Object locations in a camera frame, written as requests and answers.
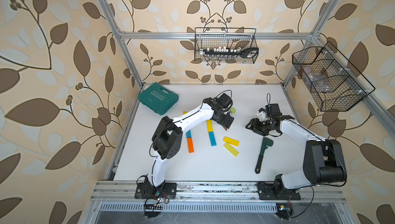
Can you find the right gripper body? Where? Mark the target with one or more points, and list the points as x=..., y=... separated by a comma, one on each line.
x=262, y=127

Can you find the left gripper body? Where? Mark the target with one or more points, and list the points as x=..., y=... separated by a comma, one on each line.
x=227, y=120

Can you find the light green cube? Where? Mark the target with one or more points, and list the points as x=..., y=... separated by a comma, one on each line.
x=233, y=110

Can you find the teal long block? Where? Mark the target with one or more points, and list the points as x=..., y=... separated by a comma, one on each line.
x=212, y=138

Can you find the lime yellow rectangular block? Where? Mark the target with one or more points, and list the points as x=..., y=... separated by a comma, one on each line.
x=231, y=149

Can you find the orange rectangular block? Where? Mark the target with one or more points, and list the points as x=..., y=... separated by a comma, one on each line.
x=190, y=145

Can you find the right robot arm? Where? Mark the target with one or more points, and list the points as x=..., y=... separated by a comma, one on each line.
x=323, y=160

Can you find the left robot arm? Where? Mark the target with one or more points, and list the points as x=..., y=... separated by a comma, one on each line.
x=167, y=138

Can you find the green plastic tool case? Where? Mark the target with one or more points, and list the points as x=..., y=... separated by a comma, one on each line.
x=158, y=98

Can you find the plastic bag in basket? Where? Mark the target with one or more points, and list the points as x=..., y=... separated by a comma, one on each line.
x=317, y=82

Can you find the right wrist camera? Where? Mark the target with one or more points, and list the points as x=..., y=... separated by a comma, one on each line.
x=262, y=115

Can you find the socket set rail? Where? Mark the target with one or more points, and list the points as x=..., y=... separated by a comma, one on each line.
x=229, y=53

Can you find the back wire basket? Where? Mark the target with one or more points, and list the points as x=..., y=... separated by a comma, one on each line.
x=209, y=38

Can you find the wire basket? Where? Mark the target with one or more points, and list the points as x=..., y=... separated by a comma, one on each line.
x=209, y=38
x=349, y=85

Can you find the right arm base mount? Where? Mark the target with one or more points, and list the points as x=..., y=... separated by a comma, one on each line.
x=276, y=190

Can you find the right wire basket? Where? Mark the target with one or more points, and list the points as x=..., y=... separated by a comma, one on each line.
x=349, y=85

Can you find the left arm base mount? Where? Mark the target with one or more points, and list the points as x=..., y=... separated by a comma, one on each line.
x=145, y=190

